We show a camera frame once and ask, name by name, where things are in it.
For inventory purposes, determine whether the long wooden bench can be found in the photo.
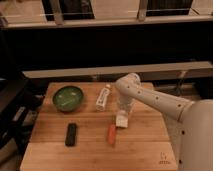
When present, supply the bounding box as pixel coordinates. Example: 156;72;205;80
24;61;213;80

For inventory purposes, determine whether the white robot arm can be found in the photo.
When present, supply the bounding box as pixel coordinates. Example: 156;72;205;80
115;73;213;171

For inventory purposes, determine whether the black rectangular block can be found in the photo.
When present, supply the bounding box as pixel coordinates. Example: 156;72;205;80
65;123;77;146

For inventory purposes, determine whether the white bottle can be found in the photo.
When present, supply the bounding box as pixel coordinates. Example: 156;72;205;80
96;84;111;111

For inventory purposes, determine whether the orange carrot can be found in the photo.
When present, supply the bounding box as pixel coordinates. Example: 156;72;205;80
107;124;116;145

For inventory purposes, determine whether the white sponge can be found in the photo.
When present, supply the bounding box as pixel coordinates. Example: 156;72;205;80
116;110;128;128

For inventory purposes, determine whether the green bowl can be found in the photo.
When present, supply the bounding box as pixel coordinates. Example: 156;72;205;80
52;86;84;112

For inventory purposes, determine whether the dark chair on left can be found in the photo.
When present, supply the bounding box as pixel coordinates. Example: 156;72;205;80
0;78;42;155

